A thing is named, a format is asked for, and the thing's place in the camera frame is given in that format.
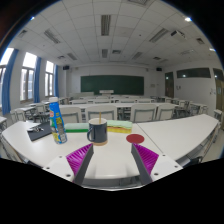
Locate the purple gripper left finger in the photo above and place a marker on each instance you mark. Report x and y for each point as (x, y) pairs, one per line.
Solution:
(79, 161)

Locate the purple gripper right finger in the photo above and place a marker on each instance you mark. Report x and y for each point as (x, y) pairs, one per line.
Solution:
(145, 160)

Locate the round wooden coaster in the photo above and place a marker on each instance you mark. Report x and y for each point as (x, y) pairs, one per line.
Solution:
(100, 144)

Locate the red round coaster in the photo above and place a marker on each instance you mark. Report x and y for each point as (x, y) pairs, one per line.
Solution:
(135, 138)

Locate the dark blue mug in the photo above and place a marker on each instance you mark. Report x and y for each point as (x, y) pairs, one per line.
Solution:
(97, 132)

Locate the green cloth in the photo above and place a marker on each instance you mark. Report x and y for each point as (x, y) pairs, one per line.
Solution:
(76, 127)

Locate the green and yellow sponge stack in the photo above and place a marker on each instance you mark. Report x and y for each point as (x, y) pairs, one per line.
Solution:
(119, 126)

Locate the white chair back left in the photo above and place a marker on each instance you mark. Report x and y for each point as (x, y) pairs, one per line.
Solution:
(71, 114)

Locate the white chair back centre-right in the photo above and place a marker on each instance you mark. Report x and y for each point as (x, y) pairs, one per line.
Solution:
(143, 113)

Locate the blue plastic drink bottle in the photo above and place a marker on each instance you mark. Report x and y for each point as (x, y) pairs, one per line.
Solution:
(56, 122)

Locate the dark notebook with keys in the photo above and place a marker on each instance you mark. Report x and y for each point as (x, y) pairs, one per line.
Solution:
(39, 131)

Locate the wooden stick in mug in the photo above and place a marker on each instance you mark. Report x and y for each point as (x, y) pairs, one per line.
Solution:
(100, 117)

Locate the white chair back right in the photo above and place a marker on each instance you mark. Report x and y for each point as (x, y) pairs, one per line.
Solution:
(165, 112)

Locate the white chair back centre-left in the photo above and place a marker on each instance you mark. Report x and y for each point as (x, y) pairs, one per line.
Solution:
(108, 112)

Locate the green chalkboard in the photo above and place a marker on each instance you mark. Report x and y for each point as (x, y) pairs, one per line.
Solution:
(120, 84)

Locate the brown door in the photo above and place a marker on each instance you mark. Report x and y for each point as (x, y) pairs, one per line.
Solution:
(169, 84)

